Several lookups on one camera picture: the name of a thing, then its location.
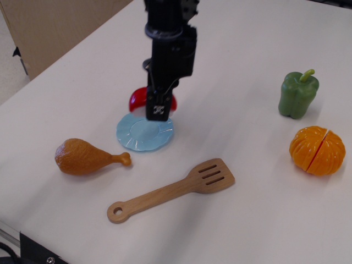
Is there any brown toy chicken drumstick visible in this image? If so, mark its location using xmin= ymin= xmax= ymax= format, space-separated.
xmin=54 ymin=138 xmax=132 ymax=175

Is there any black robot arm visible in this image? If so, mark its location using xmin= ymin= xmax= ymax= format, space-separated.
xmin=143 ymin=1 xmax=199 ymax=121

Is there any orange toy mandarin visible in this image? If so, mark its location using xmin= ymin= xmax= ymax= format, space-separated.
xmin=289 ymin=126 xmax=346 ymax=176

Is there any wooden slotted spatula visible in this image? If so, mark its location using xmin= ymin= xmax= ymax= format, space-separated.
xmin=107 ymin=158 xmax=235 ymax=223

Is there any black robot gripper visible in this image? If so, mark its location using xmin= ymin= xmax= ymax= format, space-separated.
xmin=142 ymin=26 xmax=197 ymax=122

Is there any red and white toy sushi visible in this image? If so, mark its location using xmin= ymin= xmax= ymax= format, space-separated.
xmin=129 ymin=87 xmax=178 ymax=116

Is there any beige cardboard panel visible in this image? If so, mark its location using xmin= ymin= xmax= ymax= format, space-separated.
xmin=1 ymin=1 xmax=130 ymax=80

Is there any black cable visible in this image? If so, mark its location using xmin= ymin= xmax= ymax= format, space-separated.
xmin=0 ymin=241 xmax=20 ymax=264

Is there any green toy bell pepper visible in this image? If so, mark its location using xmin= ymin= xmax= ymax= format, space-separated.
xmin=278 ymin=69 xmax=320 ymax=119

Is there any black corner bracket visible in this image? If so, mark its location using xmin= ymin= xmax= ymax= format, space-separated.
xmin=20 ymin=233 xmax=68 ymax=264

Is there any light blue toy plate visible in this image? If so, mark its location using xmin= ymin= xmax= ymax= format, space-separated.
xmin=116 ymin=113 xmax=174 ymax=152

